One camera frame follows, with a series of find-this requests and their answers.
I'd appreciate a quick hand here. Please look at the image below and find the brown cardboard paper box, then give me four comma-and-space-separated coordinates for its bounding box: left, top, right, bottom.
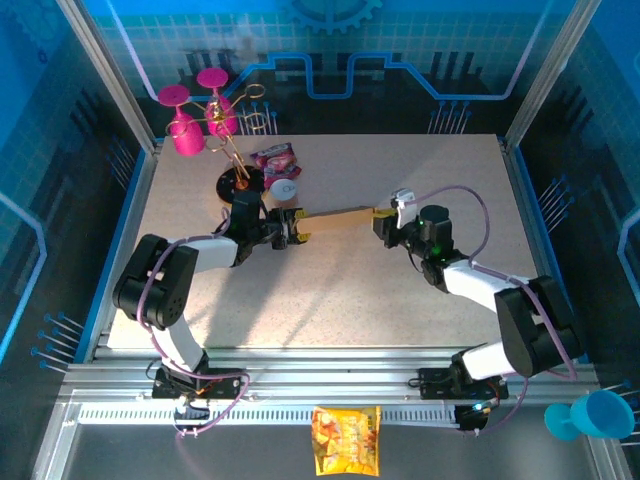
299, 203, 396, 236

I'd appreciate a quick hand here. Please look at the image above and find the small black controller box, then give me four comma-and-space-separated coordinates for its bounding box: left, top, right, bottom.
457, 402, 490, 434

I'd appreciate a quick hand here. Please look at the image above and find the small white cup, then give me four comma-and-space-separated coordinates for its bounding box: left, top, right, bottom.
268, 178, 300, 211

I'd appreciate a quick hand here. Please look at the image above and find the gold glass rack stand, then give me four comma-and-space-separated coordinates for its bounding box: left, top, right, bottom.
169, 83, 270, 202

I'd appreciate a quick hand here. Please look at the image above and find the pink snack bag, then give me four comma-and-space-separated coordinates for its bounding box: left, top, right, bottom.
249, 142, 304, 190

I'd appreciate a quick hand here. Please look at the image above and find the pink wine glass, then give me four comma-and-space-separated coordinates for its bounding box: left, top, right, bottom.
195, 68, 239, 137
157, 84, 207, 158

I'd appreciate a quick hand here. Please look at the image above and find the yellow chips bag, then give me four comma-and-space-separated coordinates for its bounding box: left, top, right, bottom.
310, 405, 382, 477

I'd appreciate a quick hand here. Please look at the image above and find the blue plastic goblet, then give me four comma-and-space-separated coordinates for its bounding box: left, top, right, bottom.
543, 389, 636, 442

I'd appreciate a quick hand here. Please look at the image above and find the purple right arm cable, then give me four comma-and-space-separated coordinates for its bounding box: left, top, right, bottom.
407, 185, 579, 437

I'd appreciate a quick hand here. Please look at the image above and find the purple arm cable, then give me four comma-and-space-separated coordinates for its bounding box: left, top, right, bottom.
407, 185, 579, 437
137, 207, 251, 440

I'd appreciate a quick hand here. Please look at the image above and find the aluminium side rail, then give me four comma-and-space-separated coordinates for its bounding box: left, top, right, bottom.
74, 139, 166, 364
499, 134, 591, 364

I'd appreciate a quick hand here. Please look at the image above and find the aluminium frame rail beam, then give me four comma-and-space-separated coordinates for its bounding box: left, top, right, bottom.
59, 345, 601, 404

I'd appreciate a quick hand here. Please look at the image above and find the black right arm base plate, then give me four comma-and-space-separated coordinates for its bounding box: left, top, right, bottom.
417, 367, 510, 401

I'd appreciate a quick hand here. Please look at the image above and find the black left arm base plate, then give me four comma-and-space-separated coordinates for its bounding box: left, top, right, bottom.
151, 367, 245, 401

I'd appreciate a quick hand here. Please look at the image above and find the white slotted cable duct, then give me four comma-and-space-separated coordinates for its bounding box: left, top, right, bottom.
77, 405, 464, 427

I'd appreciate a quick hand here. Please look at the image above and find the aluminium frame post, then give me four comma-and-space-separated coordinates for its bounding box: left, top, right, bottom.
55, 0, 164, 154
502, 0, 604, 154

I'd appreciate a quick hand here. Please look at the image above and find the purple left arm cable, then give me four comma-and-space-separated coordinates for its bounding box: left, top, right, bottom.
137, 207, 251, 440

